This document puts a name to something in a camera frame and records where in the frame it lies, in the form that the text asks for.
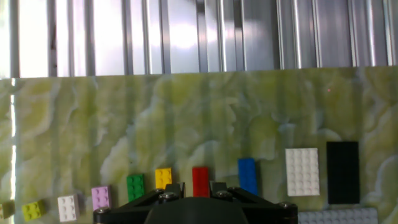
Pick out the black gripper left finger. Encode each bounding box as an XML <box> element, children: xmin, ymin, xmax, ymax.
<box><xmin>93</xmin><ymin>182</ymin><xmax>187</xmax><ymax>224</ymax></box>

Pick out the green marble pattern mat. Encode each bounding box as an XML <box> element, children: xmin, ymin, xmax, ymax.
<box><xmin>0</xmin><ymin>66</ymin><xmax>398</xmax><ymax>224</ymax></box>

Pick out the blue Lego brick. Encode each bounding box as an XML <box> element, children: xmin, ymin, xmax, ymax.
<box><xmin>238</xmin><ymin>157</ymin><xmax>259</xmax><ymax>196</ymax></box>

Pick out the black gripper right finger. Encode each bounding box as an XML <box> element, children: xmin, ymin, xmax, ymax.
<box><xmin>210</xmin><ymin>181</ymin><xmax>299</xmax><ymax>224</ymax></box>

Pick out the red Lego brick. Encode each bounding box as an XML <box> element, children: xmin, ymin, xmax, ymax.
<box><xmin>192</xmin><ymin>167</ymin><xmax>210</xmax><ymax>198</ymax></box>

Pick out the pink Lego brick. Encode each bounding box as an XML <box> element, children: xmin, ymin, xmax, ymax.
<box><xmin>91</xmin><ymin>185</ymin><xmax>112</xmax><ymax>212</ymax></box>

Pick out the grey Lego baseplate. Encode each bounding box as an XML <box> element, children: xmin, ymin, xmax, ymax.
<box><xmin>297</xmin><ymin>207</ymin><xmax>379</xmax><ymax>224</ymax></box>

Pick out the white flat Lego plate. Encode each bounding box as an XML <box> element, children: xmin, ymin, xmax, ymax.
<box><xmin>285</xmin><ymin>147</ymin><xmax>321</xmax><ymax>197</ymax></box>

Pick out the tan small Lego brick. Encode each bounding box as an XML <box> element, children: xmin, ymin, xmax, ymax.
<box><xmin>0</xmin><ymin>200</ymin><xmax>16</xmax><ymax>220</ymax></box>

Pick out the black flat Lego plate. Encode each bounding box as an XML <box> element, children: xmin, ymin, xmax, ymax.
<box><xmin>326</xmin><ymin>141</ymin><xmax>361</xmax><ymax>205</ymax></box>

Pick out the lime green Lego brick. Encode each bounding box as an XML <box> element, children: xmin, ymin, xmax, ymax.
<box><xmin>21</xmin><ymin>200</ymin><xmax>47</xmax><ymax>222</ymax></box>

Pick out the white Lego brick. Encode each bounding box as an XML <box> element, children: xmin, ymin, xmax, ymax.
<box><xmin>57</xmin><ymin>194</ymin><xmax>81</xmax><ymax>223</ymax></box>

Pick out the yellow Lego brick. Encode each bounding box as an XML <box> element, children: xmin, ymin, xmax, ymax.
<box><xmin>155</xmin><ymin>167</ymin><xmax>173</xmax><ymax>190</ymax></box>

